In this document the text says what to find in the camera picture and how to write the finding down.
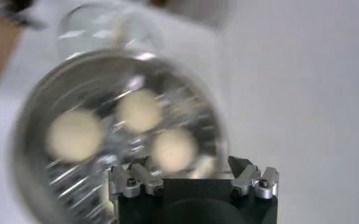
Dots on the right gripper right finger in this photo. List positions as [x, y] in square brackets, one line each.
[257, 179]

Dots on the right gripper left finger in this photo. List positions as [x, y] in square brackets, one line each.
[127, 182]

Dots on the white steamed baozi bun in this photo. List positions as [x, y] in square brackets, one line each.
[173, 150]
[139, 110]
[74, 136]

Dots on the glass pot lid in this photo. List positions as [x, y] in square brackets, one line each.
[121, 27]

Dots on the stainless steel steamer basket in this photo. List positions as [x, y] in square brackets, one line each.
[60, 91]

